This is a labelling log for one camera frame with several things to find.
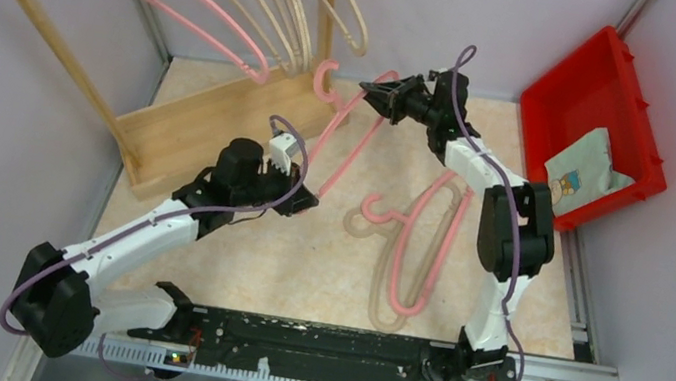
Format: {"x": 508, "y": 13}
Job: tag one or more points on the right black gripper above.
{"x": 387, "y": 99}

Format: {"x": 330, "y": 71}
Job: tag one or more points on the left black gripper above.
{"x": 301, "y": 199}

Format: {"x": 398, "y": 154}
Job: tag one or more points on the beige hanger with left hook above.
{"x": 388, "y": 311}

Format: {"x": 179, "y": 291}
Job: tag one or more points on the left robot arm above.
{"x": 63, "y": 297}

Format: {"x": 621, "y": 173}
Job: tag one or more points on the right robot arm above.
{"x": 515, "y": 236}

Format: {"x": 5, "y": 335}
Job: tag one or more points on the black base bar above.
{"x": 305, "y": 351}

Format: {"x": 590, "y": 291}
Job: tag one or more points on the wooden hanger rack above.
{"x": 166, "y": 144}

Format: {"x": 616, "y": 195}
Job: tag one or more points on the red plastic bin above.
{"x": 595, "y": 86}

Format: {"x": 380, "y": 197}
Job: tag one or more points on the printed cloth in bin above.
{"x": 583, "y": 173}

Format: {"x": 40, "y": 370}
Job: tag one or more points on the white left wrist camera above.
{"x": 282, "y": 148}

